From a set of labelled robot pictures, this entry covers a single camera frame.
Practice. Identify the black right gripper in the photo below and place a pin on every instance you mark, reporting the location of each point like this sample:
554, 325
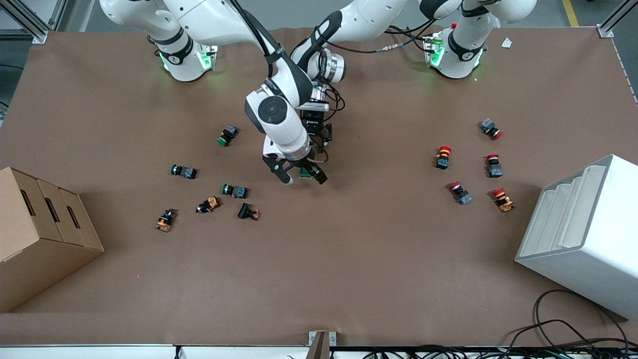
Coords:
315, 171

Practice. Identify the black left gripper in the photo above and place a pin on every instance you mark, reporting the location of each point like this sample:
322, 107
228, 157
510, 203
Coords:
314, 123

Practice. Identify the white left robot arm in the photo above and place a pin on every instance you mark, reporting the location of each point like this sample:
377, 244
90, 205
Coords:
463, 50

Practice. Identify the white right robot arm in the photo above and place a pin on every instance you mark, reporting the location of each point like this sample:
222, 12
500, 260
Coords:
279, 124

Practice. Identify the green push button blue block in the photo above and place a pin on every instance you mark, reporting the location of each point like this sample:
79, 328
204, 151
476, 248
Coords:
185, 172
228, 133
237, 191

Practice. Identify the brown table mat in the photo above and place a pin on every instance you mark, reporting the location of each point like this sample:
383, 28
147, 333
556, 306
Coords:
349, 259

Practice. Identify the red yellow emergency stop button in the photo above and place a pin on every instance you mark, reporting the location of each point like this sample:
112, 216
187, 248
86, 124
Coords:
503, 200
443, 158

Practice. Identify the red push button blue block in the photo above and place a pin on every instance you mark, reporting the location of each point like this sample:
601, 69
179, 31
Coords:
462, 195
489, 126
494, 169

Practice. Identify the white paper scrap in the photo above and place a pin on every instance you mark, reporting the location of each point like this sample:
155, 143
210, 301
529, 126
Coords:
507, 43

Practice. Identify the brown cardboard box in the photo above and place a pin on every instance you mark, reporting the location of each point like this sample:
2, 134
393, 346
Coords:
40, 249

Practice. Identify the white stepped plastic bin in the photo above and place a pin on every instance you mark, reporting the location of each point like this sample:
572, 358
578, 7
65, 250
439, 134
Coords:
588, 259

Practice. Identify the black switch red knob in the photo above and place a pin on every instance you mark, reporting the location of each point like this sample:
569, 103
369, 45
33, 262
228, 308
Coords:
245, 211

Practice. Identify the black switch orange block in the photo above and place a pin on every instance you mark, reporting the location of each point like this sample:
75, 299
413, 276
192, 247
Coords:
209, 204
165, 221

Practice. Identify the grey metal table bracket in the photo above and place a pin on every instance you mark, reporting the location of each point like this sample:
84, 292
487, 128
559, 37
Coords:
319, 344

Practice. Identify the white table edge rail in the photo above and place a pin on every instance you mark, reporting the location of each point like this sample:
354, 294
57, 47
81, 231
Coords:
99, 353

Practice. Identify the aluminium frame profile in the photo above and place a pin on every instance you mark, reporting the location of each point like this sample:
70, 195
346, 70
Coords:
605, 31
37, 35

